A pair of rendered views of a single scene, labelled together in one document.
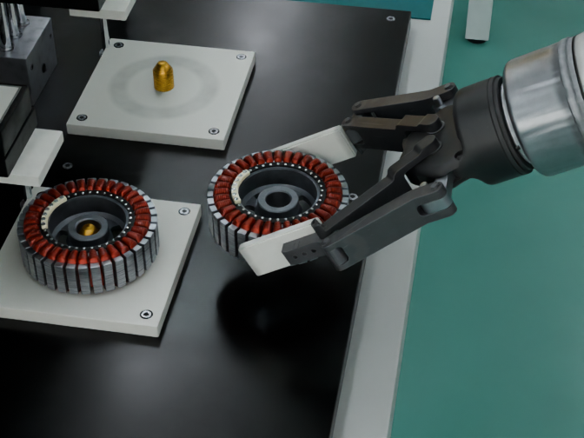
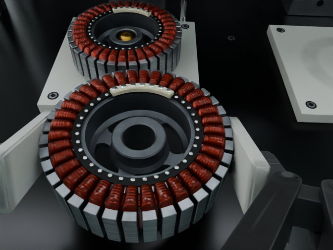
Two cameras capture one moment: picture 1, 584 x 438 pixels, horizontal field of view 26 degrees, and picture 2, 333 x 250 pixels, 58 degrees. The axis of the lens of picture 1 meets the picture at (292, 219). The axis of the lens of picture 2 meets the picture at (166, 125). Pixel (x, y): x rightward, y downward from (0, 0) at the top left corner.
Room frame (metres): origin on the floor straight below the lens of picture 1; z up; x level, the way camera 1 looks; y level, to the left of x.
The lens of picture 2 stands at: (0.77, -0.10, 0.98)
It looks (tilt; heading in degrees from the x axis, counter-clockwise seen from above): 50 degrees down; 79
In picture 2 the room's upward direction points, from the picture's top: 3 degrees clockwise
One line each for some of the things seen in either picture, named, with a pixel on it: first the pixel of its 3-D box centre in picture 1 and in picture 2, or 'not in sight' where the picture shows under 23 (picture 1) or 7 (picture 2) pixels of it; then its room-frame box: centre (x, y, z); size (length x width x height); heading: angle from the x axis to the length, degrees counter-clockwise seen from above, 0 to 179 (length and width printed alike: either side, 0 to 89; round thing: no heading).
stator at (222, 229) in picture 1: (278, 206); (139, 143); (0.77, 0.01, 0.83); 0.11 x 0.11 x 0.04
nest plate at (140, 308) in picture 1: (92, 256); (128, 61); (0.77, 0.16, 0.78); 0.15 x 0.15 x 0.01; 80
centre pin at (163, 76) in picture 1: (162, 74); not in sight; (1.01, 0.12, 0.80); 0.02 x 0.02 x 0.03
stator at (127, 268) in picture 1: (89, 234); (126, 41); (0.77, 0.16, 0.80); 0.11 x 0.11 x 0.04
